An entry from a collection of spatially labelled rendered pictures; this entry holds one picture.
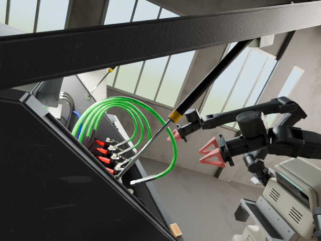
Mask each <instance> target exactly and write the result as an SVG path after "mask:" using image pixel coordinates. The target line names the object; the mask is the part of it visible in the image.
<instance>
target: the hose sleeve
mask: <svg viewBox="0 0 321 241"><path fill-rule="evenodd" d="M152 180H155V177H154V175H151V176H148V177H145V178H142V179H138V180H135V181H134V183H135V185H139V184H142V183H146V182H149V181H152Z"/></svg>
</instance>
